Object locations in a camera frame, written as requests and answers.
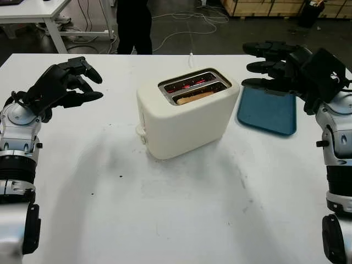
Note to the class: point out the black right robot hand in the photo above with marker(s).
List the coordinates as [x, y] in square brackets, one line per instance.
[319, 74]

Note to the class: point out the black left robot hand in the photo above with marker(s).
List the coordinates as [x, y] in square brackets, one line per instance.
[49, 86]

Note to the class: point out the golden toast slice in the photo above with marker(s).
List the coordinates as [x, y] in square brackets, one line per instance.
[195, 97]

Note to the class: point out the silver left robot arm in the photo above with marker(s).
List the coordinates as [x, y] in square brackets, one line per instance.
[16, 129]

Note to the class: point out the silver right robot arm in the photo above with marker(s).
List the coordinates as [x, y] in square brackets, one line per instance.
[335, 137]

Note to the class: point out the person in dark clothes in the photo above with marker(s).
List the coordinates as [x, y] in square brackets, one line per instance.
[134, 27]

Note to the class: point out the cream two-slot toaster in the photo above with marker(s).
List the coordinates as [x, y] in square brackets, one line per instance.
[184, 132]

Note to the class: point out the black trash bin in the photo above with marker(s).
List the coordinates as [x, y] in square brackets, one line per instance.
[310, 15]

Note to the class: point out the blue plastic tray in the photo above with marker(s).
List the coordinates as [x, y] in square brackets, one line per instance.
[269, 115]

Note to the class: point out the white sneaker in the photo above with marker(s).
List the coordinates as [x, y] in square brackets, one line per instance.
[63, 19]

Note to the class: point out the white office desk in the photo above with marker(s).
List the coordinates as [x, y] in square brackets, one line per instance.
[33, 11]

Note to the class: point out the wooden crate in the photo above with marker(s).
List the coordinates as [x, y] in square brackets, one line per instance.
[261, 8]

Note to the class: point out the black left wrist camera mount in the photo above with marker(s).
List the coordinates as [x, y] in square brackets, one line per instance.
[45, 115]

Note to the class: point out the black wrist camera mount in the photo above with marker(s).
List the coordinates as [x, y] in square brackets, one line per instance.
[310, 107]
[45, 115]

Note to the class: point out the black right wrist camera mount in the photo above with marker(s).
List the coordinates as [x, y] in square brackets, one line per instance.
[310, 107]

